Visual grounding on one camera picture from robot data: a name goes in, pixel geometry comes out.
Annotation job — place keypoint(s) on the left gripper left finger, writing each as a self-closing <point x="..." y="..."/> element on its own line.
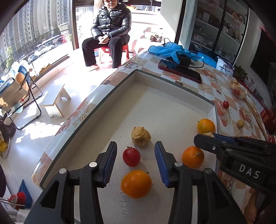
<point x="56" y="202"/>

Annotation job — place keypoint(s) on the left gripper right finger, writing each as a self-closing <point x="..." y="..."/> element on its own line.
<point x="214" y="202"/>

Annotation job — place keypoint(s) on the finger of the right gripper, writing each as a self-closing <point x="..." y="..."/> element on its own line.
<point x="212" y="145"/>
<point x="228" y="138"/>

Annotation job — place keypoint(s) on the orange with stem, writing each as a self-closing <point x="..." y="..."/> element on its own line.
<point x="193" y="157"/>

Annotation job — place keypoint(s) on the smooth orange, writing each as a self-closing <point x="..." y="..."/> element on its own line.
<point x="136" y="184"/>

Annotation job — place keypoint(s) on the small papery husk fruit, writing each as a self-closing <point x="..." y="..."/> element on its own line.
<point x="140" y="136"/>

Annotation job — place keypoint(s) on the brown kiwi far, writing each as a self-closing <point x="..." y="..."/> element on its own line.
<point x="240" y="123"/>

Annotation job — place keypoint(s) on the red gift boxes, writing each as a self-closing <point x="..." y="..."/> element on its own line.
<point x="269" y="120"/>

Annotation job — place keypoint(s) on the glass fruit bowl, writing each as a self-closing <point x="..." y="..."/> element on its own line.
<point x="236" y="88"/>

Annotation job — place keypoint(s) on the potted green plant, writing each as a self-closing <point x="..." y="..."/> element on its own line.
<point x="240" y="73"/>

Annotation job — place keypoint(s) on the white printed bag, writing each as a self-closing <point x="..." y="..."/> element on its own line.
<point x="224" y="67"/>

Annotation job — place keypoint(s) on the black folding chair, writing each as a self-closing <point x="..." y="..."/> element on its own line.
<point x="16" y="96"/>

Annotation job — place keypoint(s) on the white shallow tray box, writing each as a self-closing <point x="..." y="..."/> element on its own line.
<point x="142" y="110"/>

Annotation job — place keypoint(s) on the dark red tablet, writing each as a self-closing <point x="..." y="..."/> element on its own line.
<point x="180" y="70"/>

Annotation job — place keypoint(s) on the small wooden stool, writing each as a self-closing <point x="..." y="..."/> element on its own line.
<point x="52" y="99"/>

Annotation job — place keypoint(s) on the blue cloth bag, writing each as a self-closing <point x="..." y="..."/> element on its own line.
<point x="172" y="49"/>

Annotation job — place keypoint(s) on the glass display cabinet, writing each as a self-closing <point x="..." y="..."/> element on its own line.
<point x="219" y="29"/>

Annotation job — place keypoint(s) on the person in black jacket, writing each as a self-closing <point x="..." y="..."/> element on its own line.
<point x="110" y="28"/>

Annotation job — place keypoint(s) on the black pouch with cable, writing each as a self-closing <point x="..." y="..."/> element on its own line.
<point x="186" y="61"/>

